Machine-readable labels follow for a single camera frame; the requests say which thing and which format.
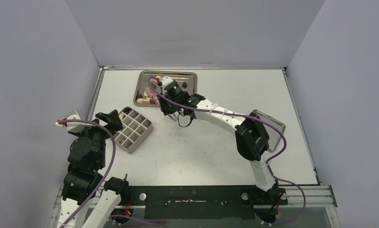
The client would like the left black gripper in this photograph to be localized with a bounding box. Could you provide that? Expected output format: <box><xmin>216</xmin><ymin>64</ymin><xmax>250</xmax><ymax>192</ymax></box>
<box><xmin>76</xmin><ymin>109</ymin><xmax>122</xmax><ymax>168</ymax></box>

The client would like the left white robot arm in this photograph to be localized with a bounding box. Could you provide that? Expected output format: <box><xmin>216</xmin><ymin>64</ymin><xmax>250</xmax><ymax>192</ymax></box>
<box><xmin>56</xmin><ymin>110</ymin><xmax>133</xmax><ymax>228</ymax></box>

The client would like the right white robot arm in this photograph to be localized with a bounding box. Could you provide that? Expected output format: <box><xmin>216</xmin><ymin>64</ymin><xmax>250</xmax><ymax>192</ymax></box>
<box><xmin>157</xmin><ymin>78</ymin><xmax>287</xmax><ymax>204</ymax></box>

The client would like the steel chocolate tray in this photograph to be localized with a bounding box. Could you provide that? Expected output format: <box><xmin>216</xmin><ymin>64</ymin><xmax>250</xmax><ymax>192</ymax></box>
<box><xmin>133</xmin><ymin>70</ymin><xmax>199</xmax><ymax>109</ymax></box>

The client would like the metal tin lid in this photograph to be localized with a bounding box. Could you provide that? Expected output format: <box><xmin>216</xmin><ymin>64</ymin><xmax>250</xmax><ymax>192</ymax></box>
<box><xmin>252</xmin><ymin>110</ymin><xmax>286</xmax><ymax>153</ymax></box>

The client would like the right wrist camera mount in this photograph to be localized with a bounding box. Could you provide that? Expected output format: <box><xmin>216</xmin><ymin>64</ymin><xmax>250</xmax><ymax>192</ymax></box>
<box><xmin>156</xmin><ymin>76</ymin><xmax>174</xmax><ymax>90</ymax></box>

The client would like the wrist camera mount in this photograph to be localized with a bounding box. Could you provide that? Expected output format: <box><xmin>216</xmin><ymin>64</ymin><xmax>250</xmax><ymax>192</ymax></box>
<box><xmin>156</xmin><ymin>76</ymin><xmax>174</xmax><ymax>90</ymax></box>
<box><xmin>55</xmin><ymin>109</ymin><xmax>85</xmax><ymax>133</ymax></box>

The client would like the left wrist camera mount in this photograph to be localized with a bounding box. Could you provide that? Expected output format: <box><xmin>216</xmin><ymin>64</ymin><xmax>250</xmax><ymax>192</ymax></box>
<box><xmin>55</xmin><ymin>109</ymin><xmax>85</xmax><ymax>133</ymax></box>

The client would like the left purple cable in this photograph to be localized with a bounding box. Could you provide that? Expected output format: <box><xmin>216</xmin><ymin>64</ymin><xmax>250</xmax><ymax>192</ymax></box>
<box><xmin>58</xmin><ymin>119</ymin><xmax>117</xmax><ymax>228</ymax></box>

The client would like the purple cable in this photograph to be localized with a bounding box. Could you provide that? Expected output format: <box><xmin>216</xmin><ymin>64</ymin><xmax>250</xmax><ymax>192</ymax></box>
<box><xmin>147</xmin><ymin>76</ymin><xmax>306</xmax><ymax>226</ymax></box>
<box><xmin>58</xmin><ymin>119</ymin><xmax>117</xmax><ymax>228</ymax></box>

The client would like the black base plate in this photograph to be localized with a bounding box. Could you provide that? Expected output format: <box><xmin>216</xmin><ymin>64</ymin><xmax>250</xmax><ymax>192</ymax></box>
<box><xmin>119</xmin><ymin>185</ymin><xmax>288</xmax><ymax>220</ymax></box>

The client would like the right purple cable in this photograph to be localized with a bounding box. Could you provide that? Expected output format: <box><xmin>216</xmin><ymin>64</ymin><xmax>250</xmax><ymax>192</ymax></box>
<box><xmin>147</xmin><ymin>76</ymin><xmax>306</xmax><ymax>226</ymax></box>

